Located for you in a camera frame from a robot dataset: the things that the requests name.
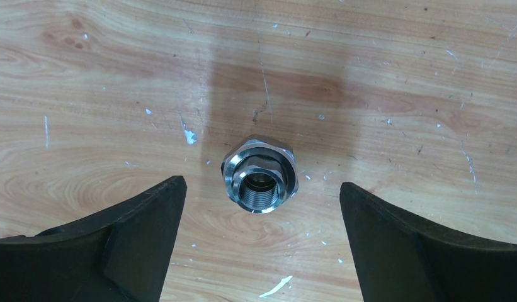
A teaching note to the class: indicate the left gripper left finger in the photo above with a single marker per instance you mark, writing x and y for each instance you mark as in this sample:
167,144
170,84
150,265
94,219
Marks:
121,253

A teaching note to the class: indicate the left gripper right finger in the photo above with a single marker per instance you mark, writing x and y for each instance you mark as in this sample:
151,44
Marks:
401,256

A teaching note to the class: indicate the steel threaded pipe fitting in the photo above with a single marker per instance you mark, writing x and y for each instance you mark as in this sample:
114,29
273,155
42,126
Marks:
260,173

